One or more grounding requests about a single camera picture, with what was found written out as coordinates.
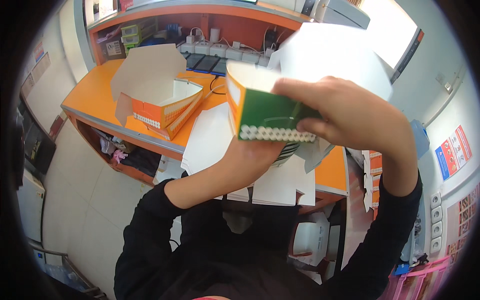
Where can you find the orange desk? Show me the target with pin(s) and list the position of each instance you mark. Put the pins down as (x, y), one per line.
(93, 86)

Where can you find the green and orange carton box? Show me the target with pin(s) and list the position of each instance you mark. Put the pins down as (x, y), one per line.
(270, 108)

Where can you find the row of white chargers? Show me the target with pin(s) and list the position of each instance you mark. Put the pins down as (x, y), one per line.
(219, 49)

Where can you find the red and blue poster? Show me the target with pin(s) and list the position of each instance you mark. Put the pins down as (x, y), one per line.
(454, 152)

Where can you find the heap of clutter under desk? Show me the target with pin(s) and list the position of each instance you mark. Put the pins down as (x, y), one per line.
(127, 153)

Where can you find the black monitor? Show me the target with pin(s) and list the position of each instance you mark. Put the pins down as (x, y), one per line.
(35, 144)

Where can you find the row of dark phones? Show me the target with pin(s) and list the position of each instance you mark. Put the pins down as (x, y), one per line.
(204, 63)

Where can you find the light blue container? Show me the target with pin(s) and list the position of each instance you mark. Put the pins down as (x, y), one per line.
(420, 137)

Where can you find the person's right hand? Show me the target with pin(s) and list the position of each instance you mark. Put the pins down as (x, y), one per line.
(356, 116)

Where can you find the open orange carton box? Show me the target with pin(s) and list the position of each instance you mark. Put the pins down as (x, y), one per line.
(150, 75)

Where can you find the stack of folded orange boxes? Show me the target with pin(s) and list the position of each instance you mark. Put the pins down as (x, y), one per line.
(375, 176)

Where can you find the person's left hand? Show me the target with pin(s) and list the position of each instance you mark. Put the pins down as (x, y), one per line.
(251, 157)

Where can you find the white printer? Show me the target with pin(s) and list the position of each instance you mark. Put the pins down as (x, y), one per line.
(343, 13)

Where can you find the person's body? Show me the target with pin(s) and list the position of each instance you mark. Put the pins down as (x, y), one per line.
(225, 255)

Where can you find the green drawer organizer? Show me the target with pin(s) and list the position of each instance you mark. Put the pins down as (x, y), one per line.
(133, 35)

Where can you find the stack of flat white cartons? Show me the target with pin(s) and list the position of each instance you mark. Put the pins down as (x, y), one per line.
(210, 138)

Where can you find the row of white wall sockets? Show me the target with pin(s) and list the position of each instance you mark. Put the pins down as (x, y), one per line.
(436, 221)

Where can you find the white appliance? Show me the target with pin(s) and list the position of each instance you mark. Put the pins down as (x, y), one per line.
(30, 204)

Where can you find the white box with label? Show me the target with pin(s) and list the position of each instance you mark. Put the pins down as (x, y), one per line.
(309, 238)

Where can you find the pink plastic rack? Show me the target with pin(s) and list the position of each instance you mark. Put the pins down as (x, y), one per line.
(422, 279)

